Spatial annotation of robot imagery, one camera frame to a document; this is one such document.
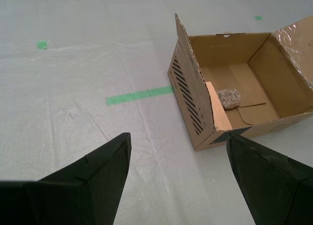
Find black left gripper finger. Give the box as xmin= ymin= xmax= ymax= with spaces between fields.
xmin=226 ymin=132 xmax=313 ymax=225
xmin=0 ymin=132 xmax=132 ymax=225

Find light wooden block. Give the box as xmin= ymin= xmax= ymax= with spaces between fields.
xmin=205 ymin=81 xmax=232 ymax=132

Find speckled beige rock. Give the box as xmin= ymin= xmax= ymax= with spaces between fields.
xmin=217 ymin=88 xmax=242 ymax=110

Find brown cardboard box with flaps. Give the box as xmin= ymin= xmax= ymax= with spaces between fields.
xmin=167 ymin=13 xmax=313 ymax=152

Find long green tape strip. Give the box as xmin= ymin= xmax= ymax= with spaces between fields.
xmin=106 ymin=86 xmax=175 ymax=107

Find white plastic table cover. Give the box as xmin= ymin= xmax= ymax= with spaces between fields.
xmin=0 ymin=0 xmax=313 ymax=225

